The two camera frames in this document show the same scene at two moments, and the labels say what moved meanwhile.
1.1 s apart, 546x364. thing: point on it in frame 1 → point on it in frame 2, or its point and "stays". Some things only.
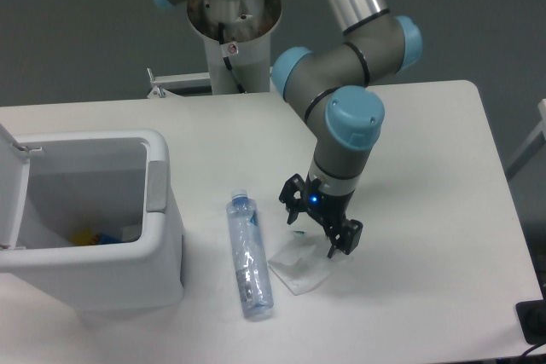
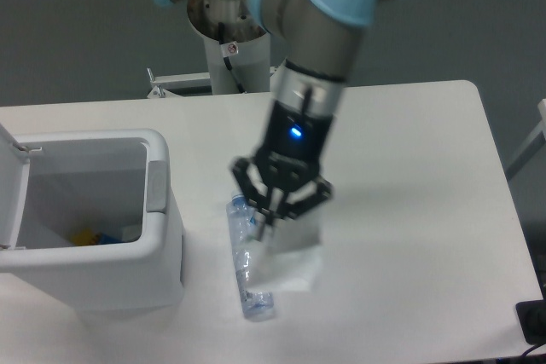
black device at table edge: (531, 317) stays
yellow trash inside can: (85, 237) stays
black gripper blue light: (327, 210) → (288, 154)
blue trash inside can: (105, 239) stays
